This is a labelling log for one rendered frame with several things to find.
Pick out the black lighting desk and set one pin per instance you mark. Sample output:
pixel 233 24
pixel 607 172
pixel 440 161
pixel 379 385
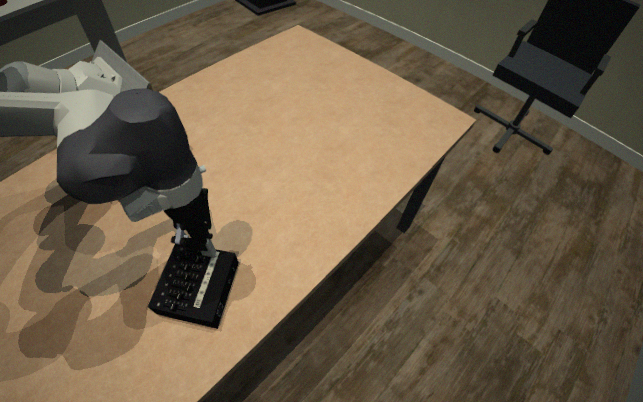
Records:
pixel 207 281

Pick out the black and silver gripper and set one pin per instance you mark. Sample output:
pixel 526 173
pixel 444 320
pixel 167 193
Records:
pixel 193 224

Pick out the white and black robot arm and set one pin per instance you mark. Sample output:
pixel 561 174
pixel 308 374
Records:
pixel 138 142

